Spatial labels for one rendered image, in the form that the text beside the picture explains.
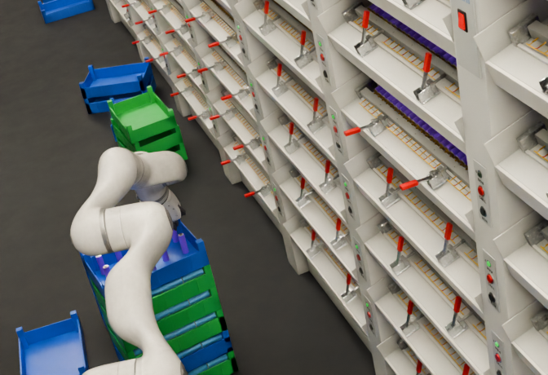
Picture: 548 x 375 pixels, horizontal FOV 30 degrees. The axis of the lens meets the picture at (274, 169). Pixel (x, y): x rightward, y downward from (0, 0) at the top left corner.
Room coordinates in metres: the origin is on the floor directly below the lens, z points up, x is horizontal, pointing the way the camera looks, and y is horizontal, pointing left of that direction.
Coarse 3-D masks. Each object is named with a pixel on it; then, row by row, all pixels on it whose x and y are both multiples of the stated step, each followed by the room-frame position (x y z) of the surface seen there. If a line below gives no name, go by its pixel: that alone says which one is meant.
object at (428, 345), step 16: (384, 288) 2.10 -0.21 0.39; (384, 304) 2.07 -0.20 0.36; (400, 304) 2.05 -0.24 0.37; (400, 320) 1.99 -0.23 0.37; (416, 320) 1.95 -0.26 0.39; (400, 336) 1.97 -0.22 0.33; (416, 336) 1.92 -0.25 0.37; (432, 336) 1.90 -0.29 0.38; (416, 352) 1.87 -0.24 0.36; (432, 352) 1.85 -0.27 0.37; (448, 352) 1.82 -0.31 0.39; (432, 368) 1.80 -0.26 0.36; (448, 368) 1.78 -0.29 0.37; (464, 368) 1.69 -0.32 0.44
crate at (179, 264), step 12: (180, 228) 2.53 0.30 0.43; (192, 240) 2.46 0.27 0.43; (168, 252) 2.47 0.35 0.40; (180, 252) 2.45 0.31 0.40; (192, 252) 2.44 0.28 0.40; (204, 252) 2.37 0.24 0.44; (96, 264) 2.46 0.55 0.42; (108, 264) 2.47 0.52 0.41; (168, 264) 2.33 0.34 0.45; (180, 264) 2.34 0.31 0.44; (192, 264) 2.35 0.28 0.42; (204, 264) 2.36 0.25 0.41; (96, 276) 2.42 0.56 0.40; (156, 276) 2.31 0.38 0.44; (168, 276) 2.32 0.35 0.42; (180, 276) 2.34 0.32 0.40; (156, 288) 2.31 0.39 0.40
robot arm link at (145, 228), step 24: (120, 216) 1.95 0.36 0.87; (144, 216) 1.93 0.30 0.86; (168, 216) 1.95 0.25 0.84; (120, 240) 1.92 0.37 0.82; (144, 240) 1.88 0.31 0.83; (168, 240) 1.92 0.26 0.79; (120, 264) 1.84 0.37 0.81; (144, 264) 1.85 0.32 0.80; (120, 288) 1.78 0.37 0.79; (144, 288) 1.79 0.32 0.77; (120, 312) 1.74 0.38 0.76; (144, 312) 1.73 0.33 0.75; (120, 336) 1.72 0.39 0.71; (144, 336) 1.67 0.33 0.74; (144, 360) 1.62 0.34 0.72; (168, 360) 1.61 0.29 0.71
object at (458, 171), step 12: (372, 96) 2.04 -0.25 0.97; (384, 108) 1.97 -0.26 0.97; (396, 120) 1.91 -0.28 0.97; (408, 132) 1.85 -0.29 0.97; (420, 132) 1.83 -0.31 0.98; (420, 144) 1.81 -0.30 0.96; (432, 144) 1.78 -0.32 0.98; (420, 156) 1.78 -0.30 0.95; (432, 156) 1.76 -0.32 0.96; (444, 156) 1.72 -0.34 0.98; (456, 168) 1.67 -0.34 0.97; (468, 180) 1.62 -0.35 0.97; (468, 192) 1.60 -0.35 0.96
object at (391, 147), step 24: (336, 96) 2.09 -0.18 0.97; (360, 96) 2.09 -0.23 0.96; (360, 120) 2.02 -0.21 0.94; (384, 144) 1.89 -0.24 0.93; (408, 144) 1.85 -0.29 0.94; (408, 168) 1.78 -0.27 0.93; (432, 168) 1.74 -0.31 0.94; (432, 192) 1.67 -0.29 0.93; (456, 192) 1.64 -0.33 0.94; (456, 216) 1.58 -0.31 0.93
